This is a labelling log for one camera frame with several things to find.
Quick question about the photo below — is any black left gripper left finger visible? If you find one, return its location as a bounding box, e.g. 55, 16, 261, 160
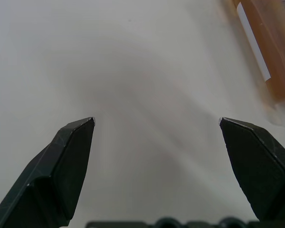
0, 116, 96, 228

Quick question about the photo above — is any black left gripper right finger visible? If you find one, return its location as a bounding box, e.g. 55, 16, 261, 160
218, 116, 285, 228

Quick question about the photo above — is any amber liquid plastic tube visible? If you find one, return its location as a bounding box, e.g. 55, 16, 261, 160
222, 0, 285, 127

